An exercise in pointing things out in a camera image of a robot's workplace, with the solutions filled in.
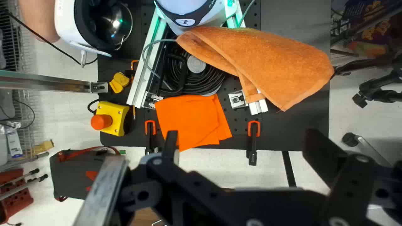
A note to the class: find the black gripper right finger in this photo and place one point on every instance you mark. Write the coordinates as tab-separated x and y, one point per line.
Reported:
343	176

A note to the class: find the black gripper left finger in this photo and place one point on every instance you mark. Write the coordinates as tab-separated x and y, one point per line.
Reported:
170	167

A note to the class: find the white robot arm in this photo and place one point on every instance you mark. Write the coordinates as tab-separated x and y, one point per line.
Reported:
189	10

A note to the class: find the bright orange folded cloth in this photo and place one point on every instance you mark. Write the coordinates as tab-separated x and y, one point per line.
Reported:
190	119

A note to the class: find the grey metal bar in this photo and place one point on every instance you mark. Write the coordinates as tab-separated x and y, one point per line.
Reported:
101	192

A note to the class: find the yellow emergency stop button box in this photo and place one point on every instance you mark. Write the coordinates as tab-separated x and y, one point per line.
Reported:
113	116

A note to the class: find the black tripod stand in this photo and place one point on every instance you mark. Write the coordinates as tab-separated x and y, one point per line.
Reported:
377	89

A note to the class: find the red black device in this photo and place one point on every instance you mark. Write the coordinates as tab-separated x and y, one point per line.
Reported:
71	176

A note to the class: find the small yellow plastic clip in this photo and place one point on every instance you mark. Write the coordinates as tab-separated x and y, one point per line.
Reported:
120	81

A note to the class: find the grey plastic cylinder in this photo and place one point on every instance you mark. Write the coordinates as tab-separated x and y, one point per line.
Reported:
196	65

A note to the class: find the white plastic blocks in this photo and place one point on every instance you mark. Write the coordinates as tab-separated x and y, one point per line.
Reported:
259	106

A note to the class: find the orange terry towel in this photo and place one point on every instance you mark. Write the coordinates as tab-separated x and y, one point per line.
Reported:
272	63

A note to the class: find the silver aluminium beam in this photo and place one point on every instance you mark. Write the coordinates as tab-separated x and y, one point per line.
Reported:
51	81

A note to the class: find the red tool rack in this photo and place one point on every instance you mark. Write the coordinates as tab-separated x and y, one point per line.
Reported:
14	196

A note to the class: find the white plastic bottle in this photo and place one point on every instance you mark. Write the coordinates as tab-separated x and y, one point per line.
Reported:
13	144

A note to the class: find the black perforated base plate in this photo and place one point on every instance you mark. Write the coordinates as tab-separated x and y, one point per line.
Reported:
289	125

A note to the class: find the aluminium extrusion rail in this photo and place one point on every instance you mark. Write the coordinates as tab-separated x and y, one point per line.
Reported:
140	83

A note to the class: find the small metal bracket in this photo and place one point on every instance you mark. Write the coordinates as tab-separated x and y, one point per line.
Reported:
238	99

